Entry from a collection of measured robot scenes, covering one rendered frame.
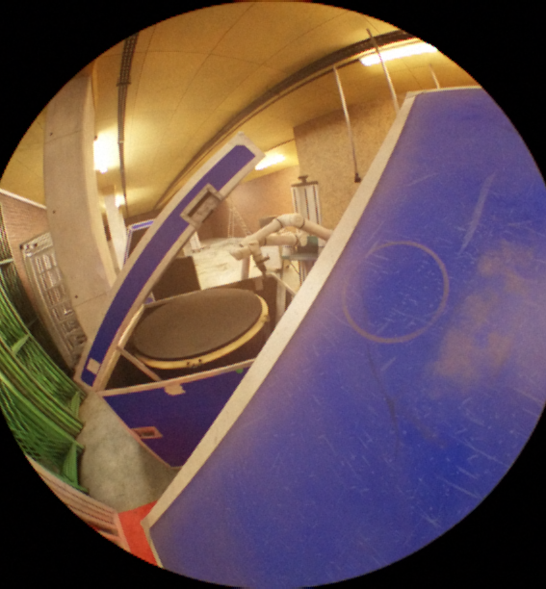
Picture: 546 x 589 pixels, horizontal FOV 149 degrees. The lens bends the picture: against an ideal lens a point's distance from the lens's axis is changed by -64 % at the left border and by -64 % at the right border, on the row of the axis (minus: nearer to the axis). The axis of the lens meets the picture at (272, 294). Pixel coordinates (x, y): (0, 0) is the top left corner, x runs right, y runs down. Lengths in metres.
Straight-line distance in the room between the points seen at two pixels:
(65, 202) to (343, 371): 1.68
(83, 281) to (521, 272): 1.73
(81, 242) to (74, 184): 0.41
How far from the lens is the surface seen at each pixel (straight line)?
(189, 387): 0.91
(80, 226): 1.62
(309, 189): 2.64
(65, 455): 2.45
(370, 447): 0.15
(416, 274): 0.18
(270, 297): 1.86
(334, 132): 4.06
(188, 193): 0.65
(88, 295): 1.65
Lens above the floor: 1.50
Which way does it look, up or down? 23 degrees down
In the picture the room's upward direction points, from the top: 9 degrees counter-clockwise
